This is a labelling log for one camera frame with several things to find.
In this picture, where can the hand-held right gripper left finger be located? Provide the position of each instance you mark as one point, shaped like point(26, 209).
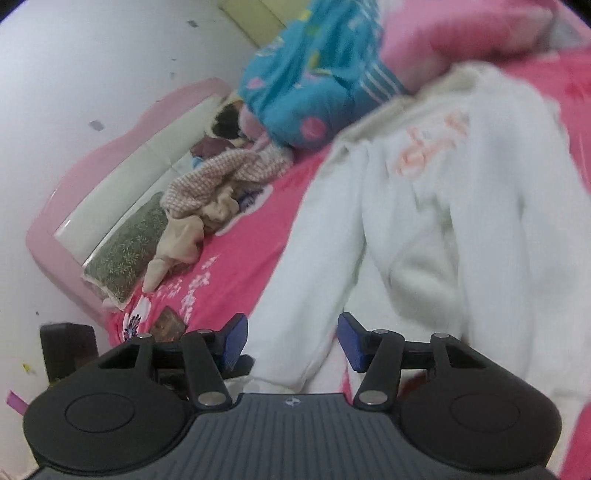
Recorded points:
point(233, 341)

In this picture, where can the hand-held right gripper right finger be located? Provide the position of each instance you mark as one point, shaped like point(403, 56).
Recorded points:
point(351, 341)

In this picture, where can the white sweatshirt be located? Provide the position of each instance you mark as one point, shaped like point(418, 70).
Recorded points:
point(461, 230)

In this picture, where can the pink floral bed blanket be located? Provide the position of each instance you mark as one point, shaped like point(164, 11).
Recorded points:
point(258, 230)

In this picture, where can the beige garment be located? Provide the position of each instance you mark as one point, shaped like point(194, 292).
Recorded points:
point(180, 240)

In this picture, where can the green patterned pillow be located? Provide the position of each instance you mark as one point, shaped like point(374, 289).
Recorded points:
point(120, 254)

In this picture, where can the black box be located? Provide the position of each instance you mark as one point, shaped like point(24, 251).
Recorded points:
point(69, 350)

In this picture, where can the light blue cloth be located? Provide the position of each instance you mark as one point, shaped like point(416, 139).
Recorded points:
point(198, 161)

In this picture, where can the pink and white headboard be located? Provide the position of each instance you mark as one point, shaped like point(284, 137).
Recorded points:
point(138, 161)

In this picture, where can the purple paper strip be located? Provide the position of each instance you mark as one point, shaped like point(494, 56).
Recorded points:
point(17, 401)

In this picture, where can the blue and pink floral quilt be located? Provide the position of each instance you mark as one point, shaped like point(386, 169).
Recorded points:
point(300, 69)

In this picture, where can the pale yellow wardrobe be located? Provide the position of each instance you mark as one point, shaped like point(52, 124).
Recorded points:
point(258, 18)

